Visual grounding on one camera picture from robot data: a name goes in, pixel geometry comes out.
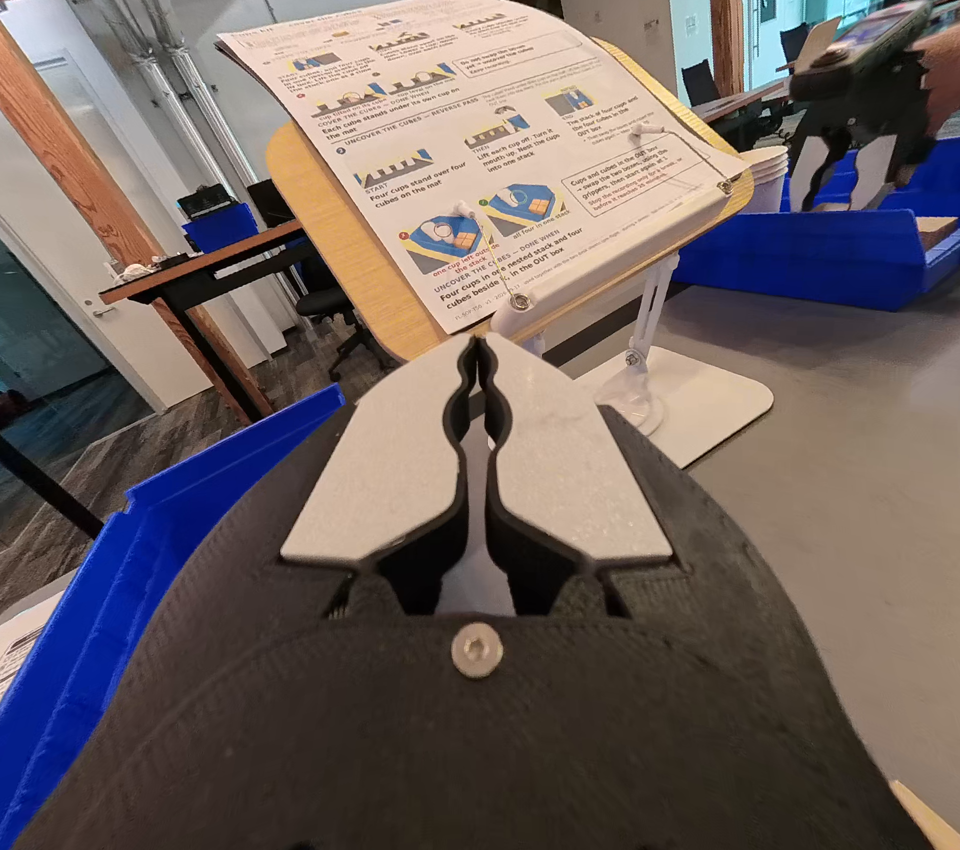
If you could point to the blue plastic bin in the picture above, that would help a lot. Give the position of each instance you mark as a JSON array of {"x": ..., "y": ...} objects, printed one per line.
[
  {"x": 90, "y": 602},
  {"x": 810, "y": 258}
]

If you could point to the small blue bin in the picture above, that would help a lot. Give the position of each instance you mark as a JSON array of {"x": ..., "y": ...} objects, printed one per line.
[{"x": 225, "y": 232}]

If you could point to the person's right hand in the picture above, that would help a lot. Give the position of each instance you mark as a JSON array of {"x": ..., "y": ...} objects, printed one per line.
[{"x": 946, "y": 85}]

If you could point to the instruction sheet on wooden stand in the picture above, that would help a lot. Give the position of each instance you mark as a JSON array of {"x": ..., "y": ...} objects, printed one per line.
[{"x": 337, "y": 250}]

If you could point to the black frame wooden desk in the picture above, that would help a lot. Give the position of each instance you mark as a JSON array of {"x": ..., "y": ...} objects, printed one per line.
[{"x": 195, "y": 273}]

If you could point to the white paper cup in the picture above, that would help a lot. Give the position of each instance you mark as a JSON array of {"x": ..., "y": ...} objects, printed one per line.
[
  {"x": 772, "y": 165},
  {"x": 772, "y": 153},
  {"x": 772, "y": 175},
  {"x": 765, "y": 198}
]

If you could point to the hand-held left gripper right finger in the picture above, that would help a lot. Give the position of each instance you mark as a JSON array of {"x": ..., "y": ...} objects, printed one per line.
[{"x": 577, "y": 483}]

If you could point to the black metal bar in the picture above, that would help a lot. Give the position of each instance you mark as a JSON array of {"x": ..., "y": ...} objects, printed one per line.
[{"x": 45, "y": 486}]

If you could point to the cardboard piece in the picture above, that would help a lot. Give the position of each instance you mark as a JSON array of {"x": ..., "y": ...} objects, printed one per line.
[{"x": 819, "y": 44}]

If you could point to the black tape strip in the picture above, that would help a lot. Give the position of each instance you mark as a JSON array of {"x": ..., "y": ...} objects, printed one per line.
[{"x": 592, "y": 348}]

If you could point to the wooden cube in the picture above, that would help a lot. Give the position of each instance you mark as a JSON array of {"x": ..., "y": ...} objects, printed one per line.
[{"x": 941, "y": 239}]

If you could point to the black office chair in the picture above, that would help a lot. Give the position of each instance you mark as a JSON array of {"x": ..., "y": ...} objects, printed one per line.
[
  {"x": 699, "y": 84},
  {"x": 330, "y": 303}
]

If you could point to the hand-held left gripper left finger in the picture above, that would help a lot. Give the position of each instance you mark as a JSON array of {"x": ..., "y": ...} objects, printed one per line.
[{"x": 375, "y": 475}]

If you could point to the wooden top office desk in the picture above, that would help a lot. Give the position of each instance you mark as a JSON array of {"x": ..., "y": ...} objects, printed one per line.
[{"x": 750, "y": 100}]

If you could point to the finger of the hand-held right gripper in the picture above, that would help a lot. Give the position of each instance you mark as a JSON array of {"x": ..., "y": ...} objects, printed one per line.
[
  {"x": 876, "y": 168},
  {"x": 814, "y": 164}
]

